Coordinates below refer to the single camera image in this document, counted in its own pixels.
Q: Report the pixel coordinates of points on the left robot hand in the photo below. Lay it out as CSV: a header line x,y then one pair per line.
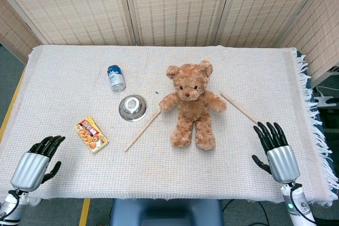
x,y
30,166

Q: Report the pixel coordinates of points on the yellow snack box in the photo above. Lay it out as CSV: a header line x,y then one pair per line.
x,y
92,134

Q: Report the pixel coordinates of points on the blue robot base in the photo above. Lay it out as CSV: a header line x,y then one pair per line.
x,y
165,212

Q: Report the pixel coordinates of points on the woven folding screen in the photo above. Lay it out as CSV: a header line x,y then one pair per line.
x,y
169,6

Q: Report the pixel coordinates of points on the wooden drumstick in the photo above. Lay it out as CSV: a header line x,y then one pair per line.
x,y
238,107
143,130

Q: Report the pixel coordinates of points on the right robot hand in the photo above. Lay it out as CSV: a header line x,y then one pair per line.
x,y
282,161

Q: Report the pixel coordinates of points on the blue and silver drink can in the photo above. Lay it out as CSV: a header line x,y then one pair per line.
x,y
116,78

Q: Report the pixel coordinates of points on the white woven fringed tablecloth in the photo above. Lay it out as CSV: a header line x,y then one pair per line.
x,y
159,173

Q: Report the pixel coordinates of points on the brown teddy bear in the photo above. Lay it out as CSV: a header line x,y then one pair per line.
x,y
192,105

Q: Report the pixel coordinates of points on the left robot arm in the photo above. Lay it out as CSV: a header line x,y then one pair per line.
x,y
10,204

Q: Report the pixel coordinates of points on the stainless steel bowl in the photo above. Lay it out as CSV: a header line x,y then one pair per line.
x,y
133,108

